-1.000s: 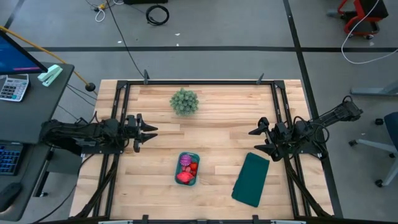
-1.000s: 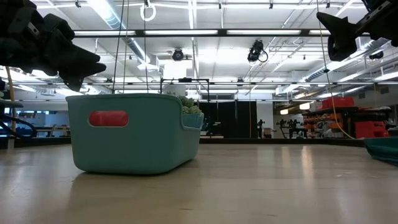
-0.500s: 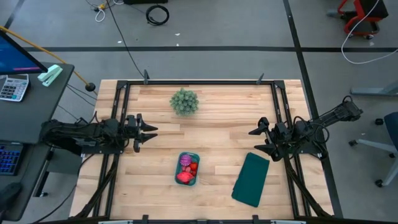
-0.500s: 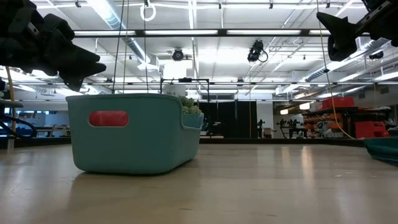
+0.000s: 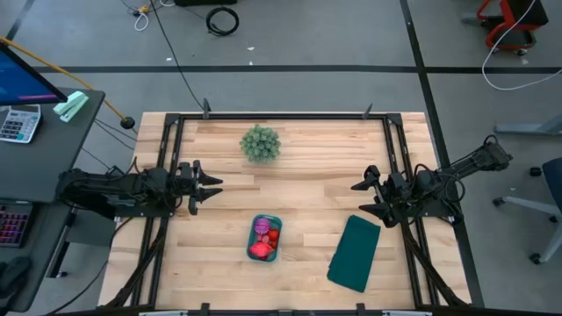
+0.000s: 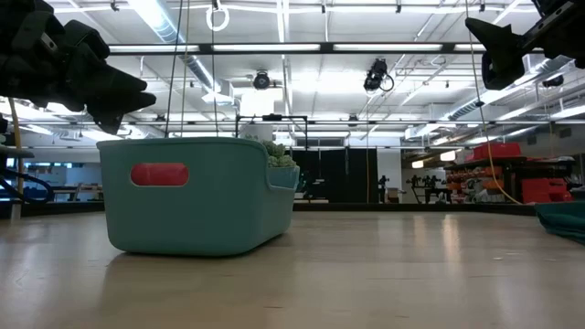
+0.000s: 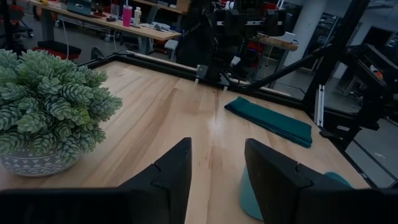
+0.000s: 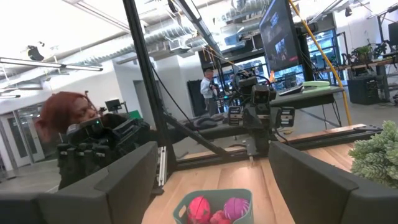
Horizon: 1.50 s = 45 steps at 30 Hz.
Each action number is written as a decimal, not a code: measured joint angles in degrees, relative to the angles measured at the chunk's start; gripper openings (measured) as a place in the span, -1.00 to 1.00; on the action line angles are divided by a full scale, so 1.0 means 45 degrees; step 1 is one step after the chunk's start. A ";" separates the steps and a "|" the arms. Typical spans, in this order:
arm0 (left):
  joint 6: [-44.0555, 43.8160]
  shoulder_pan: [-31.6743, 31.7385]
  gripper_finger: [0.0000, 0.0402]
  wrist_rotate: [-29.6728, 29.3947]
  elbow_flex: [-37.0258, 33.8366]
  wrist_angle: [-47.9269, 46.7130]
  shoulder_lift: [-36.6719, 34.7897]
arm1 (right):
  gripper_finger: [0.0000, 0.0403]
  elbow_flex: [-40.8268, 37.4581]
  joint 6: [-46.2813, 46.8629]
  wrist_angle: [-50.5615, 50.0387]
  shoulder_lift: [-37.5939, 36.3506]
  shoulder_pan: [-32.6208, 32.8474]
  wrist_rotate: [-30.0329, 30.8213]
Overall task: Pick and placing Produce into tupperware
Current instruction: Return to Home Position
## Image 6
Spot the round black ceiling fixture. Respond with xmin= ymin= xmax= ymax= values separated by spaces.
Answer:
xmin=251 ymin=69 xmax=272 ymax=91

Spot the white hanging cable loop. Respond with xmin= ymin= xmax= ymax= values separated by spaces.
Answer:
xmin=205 ymin=3 xmax=231 ymax=34

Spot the teal plastic tupperware container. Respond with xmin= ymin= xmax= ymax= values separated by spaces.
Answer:
xmin=96 ymin=136 xmax=301 ymax=258

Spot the red storage bins shelf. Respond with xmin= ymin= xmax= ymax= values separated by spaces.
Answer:
xmin=445 ymin=142 xmax=576 ymax=206

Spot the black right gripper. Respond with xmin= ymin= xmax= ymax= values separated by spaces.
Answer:
xmin=464 ymin=0 xmax=585 ymax=91

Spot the yellow hanging cable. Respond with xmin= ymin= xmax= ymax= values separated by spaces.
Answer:
xmin=464 ymin=0 xmax=523 ymax=206

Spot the black overhead camera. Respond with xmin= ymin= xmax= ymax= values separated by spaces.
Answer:
xmin=363 ymin=58 xmax=396 ymax=93

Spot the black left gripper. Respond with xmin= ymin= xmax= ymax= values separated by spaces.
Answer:
xmin=17 ymin=0 xmax=158 ymax=136

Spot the green artificial plant ball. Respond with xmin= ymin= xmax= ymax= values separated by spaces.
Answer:
xmin=244 ymin=133 xmax=298 ymax=168

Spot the black background stand frame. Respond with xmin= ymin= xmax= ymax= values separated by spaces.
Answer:
xmin=234 ymin=113 xmax=310 ymax=153

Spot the black hanging cable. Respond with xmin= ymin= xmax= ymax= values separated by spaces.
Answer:
xmin=164 ymin=0 xmax=185 ymax=139
xmin=209 ymin=0 xmax=219 ymax=138

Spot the dark green folded cloth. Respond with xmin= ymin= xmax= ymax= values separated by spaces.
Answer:
xmin=533 ymin=202 xmax=585 ymax=246

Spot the black aluminium table frame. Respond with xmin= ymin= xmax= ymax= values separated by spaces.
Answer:
xmin=0 ymin=200 xmax=538 ymax=218

